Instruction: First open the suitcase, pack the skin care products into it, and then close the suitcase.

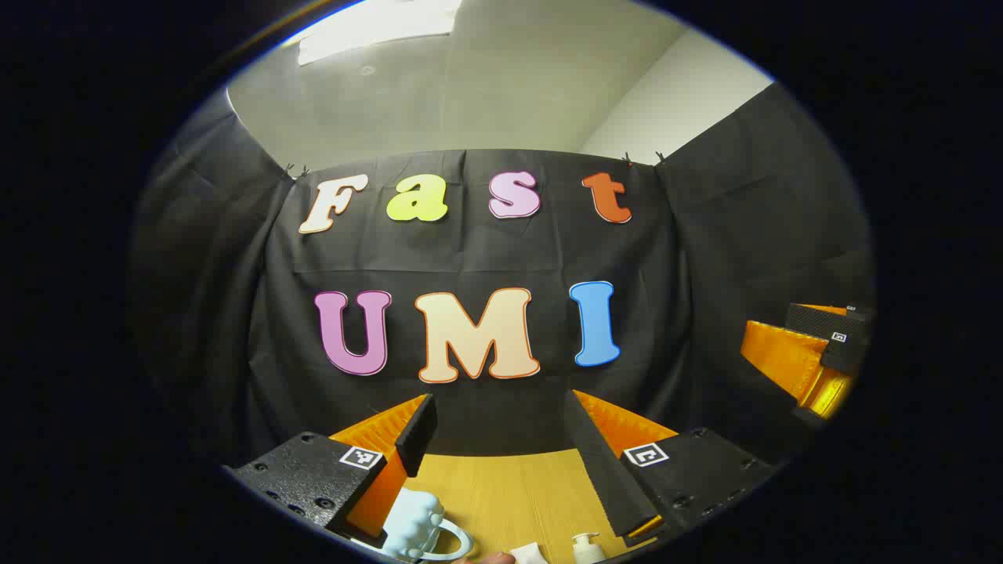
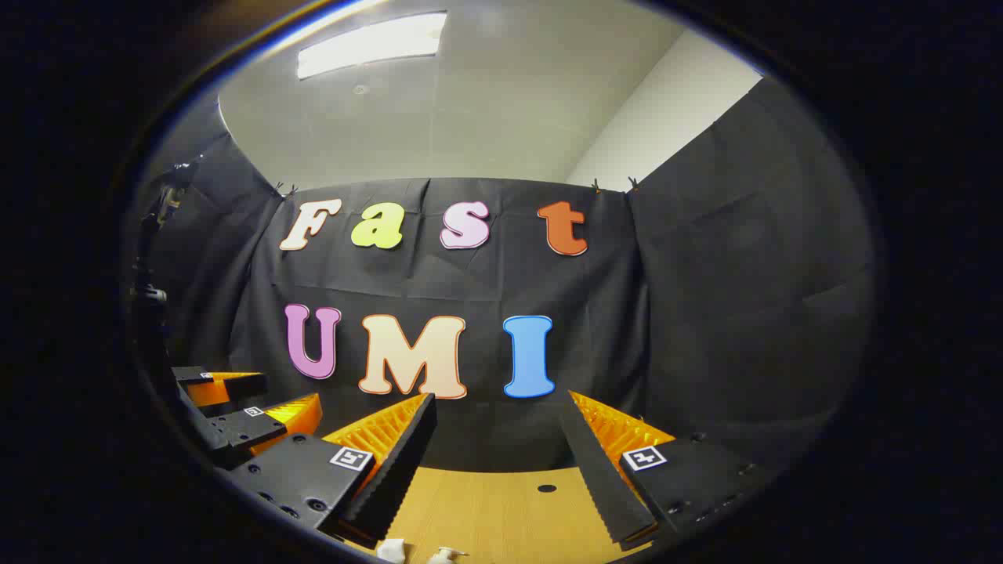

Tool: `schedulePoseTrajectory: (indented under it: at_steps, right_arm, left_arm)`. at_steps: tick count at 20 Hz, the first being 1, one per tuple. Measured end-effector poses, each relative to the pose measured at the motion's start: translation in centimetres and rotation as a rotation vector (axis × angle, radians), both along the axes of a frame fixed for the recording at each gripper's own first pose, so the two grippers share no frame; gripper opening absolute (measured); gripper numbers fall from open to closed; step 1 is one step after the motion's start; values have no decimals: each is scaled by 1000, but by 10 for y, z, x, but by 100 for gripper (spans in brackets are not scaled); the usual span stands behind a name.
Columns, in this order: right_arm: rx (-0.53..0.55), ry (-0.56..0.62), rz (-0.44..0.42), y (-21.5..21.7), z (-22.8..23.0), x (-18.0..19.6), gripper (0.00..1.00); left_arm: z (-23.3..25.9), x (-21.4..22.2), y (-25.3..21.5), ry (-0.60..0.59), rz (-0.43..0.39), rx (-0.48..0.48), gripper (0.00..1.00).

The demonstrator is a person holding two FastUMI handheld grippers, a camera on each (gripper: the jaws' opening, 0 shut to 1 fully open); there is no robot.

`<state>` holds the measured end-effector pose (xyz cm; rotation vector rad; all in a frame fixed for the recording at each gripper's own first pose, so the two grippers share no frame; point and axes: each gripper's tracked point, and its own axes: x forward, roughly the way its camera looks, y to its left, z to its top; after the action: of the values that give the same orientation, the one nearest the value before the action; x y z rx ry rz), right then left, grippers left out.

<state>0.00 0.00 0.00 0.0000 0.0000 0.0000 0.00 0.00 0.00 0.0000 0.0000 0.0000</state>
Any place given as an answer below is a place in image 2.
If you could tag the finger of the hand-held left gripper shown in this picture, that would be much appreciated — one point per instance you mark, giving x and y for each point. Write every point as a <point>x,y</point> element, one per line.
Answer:
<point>243,385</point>
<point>243,431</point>

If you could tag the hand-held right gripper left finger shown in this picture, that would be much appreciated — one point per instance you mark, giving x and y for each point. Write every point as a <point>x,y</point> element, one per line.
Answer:
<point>396,470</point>

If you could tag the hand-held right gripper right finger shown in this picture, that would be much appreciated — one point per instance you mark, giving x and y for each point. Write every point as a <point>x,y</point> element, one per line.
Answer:
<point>595,470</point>

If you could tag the white skin care tube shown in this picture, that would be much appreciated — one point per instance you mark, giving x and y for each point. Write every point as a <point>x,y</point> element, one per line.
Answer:
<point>392,550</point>

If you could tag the white pump bottle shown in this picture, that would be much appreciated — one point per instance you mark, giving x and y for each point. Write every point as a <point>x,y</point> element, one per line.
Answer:
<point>445,556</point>

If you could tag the black backdrop cloth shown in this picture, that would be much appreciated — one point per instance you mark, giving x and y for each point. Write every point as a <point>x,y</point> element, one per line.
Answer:
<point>705,313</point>

